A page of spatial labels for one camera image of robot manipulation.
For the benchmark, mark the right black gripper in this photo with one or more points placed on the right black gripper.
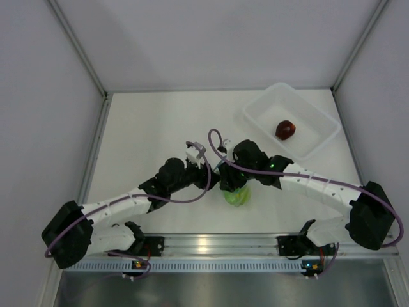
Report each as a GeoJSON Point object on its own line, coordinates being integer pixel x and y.
{"type": "Point", "coordinates": [229, 180]}

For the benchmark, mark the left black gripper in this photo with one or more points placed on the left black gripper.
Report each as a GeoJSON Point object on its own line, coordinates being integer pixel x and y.
{"type": "Point", "coordinates": [203, 174]}

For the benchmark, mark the clear zip top bag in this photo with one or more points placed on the clear zip top bag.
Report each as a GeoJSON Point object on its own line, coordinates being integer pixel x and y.
{"type": "Point", "coordinates": [233, 184]}

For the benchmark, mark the red fake apple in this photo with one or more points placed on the red fake apple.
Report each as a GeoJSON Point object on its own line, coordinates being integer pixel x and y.
{"type": "Point", "coordinates": [285, 130]}

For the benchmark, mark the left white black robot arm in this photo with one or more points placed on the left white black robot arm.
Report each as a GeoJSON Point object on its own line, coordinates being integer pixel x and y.
{"type": "Point", "coordinates": [77, 231]}

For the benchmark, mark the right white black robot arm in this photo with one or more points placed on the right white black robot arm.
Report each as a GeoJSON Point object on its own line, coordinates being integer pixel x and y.
{"type": "Point", "coordinates": [365, 216]}

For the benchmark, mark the green fake food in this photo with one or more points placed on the green fake food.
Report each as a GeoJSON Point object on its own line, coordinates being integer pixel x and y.
{"type": "Point", "coordinates": [238, 197]}

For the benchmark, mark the clear plastic bin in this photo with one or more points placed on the clear plastic bin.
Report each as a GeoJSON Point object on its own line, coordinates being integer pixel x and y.
{"type": "Point", "coordinates": [314, 128]}

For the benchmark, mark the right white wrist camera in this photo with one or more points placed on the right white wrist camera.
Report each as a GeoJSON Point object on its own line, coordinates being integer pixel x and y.
{"type": "Point", "coordinates": [226, 148]}

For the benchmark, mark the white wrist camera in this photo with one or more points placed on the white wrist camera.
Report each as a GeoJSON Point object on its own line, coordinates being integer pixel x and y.
{"type": "Point", "coordinates": [195, 152]}
{"type": "Point", "coordinates": [226, 148]}

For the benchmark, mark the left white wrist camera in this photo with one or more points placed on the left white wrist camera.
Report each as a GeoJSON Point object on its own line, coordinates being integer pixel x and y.
{"type": "Point", "coordinates": [195, 152]}

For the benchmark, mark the aluminium mounting rail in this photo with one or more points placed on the aluminium mounting rail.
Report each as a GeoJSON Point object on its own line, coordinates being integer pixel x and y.
{"type": "Point", "coordinates": [196, 245]}

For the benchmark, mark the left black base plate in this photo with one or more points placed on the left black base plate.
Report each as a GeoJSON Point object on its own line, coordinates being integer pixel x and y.
{"type": "Point", "coordinates": [149, 246]}

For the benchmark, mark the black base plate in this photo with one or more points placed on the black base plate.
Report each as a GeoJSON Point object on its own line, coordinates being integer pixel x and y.
{"type": "Point", "coordinates": [299, 246]}
{"type": "Point", "coordinates": [149, 246]}

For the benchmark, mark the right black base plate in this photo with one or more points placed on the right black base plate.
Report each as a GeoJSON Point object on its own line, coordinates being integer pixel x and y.
{"type": "Point", "coordinates": [299, 246]}

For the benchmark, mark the left aluminium frame post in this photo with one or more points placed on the left aluminium frame post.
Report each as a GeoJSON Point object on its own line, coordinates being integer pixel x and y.
{"type": "Point", "coordinates": [76, 44]}

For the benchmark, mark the aluminium frame post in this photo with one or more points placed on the aluminium frame post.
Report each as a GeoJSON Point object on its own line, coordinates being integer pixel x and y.
{"type": "Point", "coordinates": [358, 46]}
{"type": "Point", "coordinates": [76, 44]}

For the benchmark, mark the white slotted cable duct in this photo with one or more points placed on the white slotted cable duct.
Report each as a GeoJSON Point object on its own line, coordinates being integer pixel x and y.
{"type": "Point", "coordinates": [218, 265]}

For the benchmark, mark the right aluminium frame post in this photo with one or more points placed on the right aluminium frame post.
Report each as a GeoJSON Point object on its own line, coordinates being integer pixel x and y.
{"type": "Point", "coordinates": [358, 46]}

